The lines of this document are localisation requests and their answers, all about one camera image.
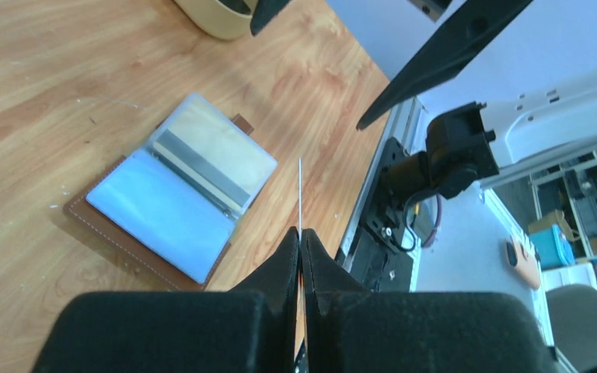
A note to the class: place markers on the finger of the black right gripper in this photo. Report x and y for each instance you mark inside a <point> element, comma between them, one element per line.
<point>264,12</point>
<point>446,53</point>

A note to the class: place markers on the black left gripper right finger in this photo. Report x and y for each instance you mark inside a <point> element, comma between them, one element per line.
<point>353,329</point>

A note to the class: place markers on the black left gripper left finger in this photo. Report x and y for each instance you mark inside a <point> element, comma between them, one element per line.
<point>250,328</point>

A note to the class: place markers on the yellow oval card tray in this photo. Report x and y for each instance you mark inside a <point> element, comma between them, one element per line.
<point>223,20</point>

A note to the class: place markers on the brown leather card holder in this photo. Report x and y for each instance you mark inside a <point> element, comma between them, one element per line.
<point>172,205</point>

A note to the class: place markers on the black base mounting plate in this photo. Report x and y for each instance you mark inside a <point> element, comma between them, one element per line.
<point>379,249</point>

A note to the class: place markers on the blue storage box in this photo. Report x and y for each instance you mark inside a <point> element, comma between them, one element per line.
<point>553,248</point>

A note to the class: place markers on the grey office chair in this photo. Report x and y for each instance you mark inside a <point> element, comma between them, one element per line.
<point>573,318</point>

